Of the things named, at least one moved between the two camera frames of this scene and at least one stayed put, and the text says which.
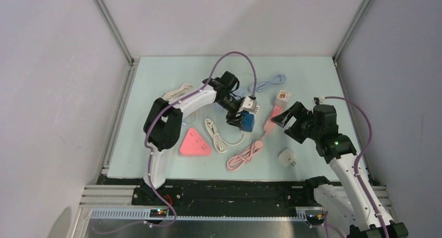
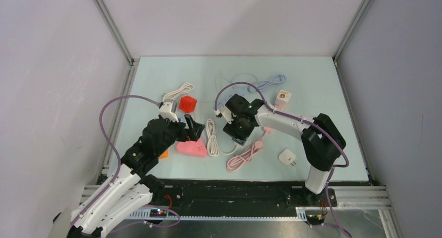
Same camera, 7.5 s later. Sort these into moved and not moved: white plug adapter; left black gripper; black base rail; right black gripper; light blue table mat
Moved: left black gripper; right black gripper
Not moved: light blue table mat; black base rail; white plug adapter
